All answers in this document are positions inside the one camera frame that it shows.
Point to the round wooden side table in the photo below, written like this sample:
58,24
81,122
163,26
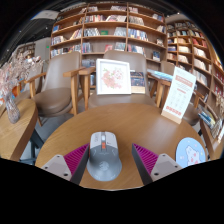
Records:
213,148
15,133

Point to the white red sign wooden base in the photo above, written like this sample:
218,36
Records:
178,95

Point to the small distant wooden bookshelf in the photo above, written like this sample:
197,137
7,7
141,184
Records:
26,51

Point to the round light blue mouse pad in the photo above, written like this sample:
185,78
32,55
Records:
190,152

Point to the brown padded wooden armchair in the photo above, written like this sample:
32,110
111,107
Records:
140,61
191,115
58,90
36,80

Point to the light blue book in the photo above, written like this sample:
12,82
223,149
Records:
160,75

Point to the glass vase dried pink flowers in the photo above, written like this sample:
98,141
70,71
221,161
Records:
12,111

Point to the white framed flower picture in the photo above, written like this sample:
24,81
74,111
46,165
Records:
113,77

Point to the wide wooden bookshelf with books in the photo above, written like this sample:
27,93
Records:
106,33

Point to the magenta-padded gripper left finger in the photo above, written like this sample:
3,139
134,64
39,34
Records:
76,159

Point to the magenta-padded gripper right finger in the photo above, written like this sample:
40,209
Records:
146,159

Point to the grey computer mouse orange accents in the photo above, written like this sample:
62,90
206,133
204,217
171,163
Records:
104,160

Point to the tall wooden bookshelf with books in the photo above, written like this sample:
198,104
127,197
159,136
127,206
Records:
190,53

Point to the stack of books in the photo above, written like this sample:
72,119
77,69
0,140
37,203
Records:
207,117

